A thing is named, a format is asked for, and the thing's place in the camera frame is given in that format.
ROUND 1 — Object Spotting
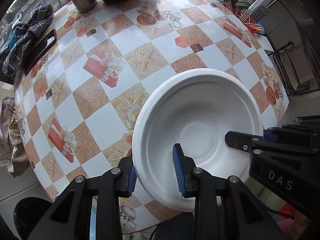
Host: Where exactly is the large white foam bowl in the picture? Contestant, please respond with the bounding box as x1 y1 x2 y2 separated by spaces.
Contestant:
132 68 263 212

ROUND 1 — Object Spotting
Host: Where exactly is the blue square plate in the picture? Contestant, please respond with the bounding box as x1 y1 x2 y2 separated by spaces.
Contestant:
89 196 98 240

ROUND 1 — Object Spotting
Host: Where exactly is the metal folding chair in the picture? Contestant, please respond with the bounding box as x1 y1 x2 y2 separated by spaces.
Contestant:
267 41 311 96

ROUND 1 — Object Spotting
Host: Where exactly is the pink beige cloth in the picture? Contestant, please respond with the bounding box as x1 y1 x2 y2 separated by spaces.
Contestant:
1 96 29 178

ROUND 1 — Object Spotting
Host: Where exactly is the red toothpick holder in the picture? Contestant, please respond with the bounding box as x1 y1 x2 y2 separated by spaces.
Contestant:
225 0 265 35

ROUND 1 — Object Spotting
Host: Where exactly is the patterned vinyl tablecloth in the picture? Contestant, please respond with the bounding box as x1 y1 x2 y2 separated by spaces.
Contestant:
14 0 289 199

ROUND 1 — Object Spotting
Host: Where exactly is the plaid dark cloth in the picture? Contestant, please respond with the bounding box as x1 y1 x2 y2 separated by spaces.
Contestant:
1 3 54 79

